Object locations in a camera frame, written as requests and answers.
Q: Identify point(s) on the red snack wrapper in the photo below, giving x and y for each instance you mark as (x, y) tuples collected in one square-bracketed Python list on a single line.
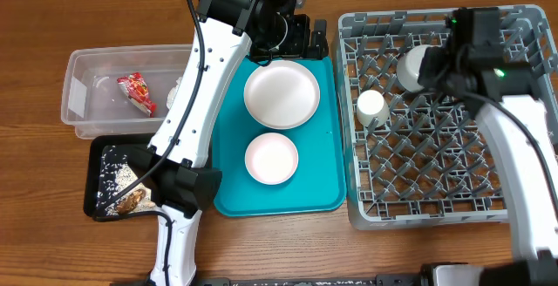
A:
[(136, 90)]

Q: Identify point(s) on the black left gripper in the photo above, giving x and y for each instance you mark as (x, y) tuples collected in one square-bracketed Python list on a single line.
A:
[(298, 45)]

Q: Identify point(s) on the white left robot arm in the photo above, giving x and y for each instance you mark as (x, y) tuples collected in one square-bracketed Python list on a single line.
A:
[(173, 165)]

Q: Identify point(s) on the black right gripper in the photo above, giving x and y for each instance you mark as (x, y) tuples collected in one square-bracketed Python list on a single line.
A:
[(431, 78)]

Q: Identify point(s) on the black plastic tray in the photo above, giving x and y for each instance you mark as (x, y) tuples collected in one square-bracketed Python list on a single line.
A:
[(93, 172)]

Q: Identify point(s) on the small pink-white dish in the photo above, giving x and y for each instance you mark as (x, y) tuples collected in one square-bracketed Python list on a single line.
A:
[(271, 158)]

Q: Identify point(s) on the teal serving tray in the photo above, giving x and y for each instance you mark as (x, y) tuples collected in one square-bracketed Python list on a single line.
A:
[(318, 184)]

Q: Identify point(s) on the white rice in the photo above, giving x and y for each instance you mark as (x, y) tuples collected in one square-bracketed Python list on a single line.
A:
[(114, 177)]

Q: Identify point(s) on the white tissue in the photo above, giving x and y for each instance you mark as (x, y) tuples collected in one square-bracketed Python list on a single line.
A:
[(172, 93)]

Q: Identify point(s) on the large white plate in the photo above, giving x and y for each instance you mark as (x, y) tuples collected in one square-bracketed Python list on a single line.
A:
[(282, 95)]

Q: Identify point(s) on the cream plastic cup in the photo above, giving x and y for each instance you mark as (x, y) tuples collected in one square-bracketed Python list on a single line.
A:
[(372, 105)]

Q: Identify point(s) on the clear plastic bin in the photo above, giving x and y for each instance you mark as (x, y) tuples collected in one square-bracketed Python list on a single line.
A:
[(92, 101)]

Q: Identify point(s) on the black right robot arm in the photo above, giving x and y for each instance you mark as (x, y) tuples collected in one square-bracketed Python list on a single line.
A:
[(504, 100)]

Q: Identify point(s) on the brown food scrap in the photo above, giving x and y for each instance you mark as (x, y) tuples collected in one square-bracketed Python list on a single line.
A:
[(131, 202)]

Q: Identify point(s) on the grey-white bowl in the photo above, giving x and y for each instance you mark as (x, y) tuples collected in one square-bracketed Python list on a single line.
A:
[(408, 68)]

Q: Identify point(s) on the grey dishwasher rack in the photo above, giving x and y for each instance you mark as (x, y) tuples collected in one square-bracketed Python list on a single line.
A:
[(427, 164)]

